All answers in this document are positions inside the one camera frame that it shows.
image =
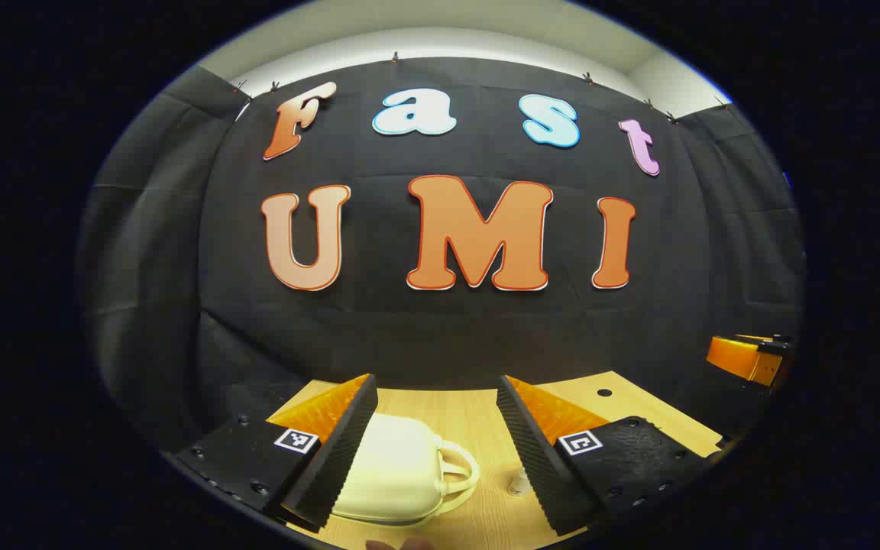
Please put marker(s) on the pale yellow suitcase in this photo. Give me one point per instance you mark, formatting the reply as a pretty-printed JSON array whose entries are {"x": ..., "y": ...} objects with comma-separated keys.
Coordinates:
[{"x": 394, "y": 466}]

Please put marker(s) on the white pump bottle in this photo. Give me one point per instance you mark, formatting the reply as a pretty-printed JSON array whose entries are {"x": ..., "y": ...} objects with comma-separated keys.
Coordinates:
[{"x": 519, "y": 483}]

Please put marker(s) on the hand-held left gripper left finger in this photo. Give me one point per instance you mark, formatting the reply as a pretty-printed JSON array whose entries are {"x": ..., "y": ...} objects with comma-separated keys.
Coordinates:
[{"x": 337, "y": 458}]

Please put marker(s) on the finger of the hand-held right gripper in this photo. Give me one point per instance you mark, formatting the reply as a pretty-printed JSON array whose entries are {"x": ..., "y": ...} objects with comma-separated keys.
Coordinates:
[{"x": 738, "y": 357}]

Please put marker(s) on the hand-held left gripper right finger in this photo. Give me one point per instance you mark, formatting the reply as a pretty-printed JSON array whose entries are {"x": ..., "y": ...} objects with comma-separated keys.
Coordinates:
[{"x": 535, "y": 458}]

